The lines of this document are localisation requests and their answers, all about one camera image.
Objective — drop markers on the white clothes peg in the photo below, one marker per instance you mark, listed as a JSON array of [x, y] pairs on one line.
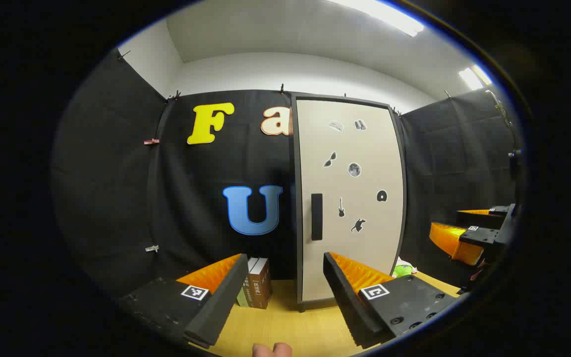
[[152, 248]]

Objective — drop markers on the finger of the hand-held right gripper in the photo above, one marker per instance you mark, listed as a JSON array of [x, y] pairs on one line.
[[479, 219], [451, 243]]

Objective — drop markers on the brown book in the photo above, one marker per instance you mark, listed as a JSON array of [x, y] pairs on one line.
[[252, 292], [265, 287]]

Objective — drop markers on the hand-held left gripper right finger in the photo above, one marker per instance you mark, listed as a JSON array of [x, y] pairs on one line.
[[350, 307]]

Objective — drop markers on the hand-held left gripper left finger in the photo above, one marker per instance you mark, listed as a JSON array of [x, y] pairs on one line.
[[221, 307]]

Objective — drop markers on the black backdrop cloth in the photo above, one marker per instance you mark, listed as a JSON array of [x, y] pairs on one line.
[[117, 198]]

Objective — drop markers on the green plush toy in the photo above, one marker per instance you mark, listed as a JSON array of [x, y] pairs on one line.
[[403, 270]]

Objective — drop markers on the pink clothes peg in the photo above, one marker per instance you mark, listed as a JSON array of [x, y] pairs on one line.
[[151, 142]]

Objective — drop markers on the long ceiling light panel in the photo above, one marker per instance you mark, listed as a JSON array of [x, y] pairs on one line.
[[389, 17]]

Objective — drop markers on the dark grey cabinet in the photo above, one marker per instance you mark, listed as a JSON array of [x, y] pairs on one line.
[[294, 198]]

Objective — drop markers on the small ceiling light panel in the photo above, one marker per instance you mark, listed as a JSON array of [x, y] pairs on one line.
[[474, 77]]

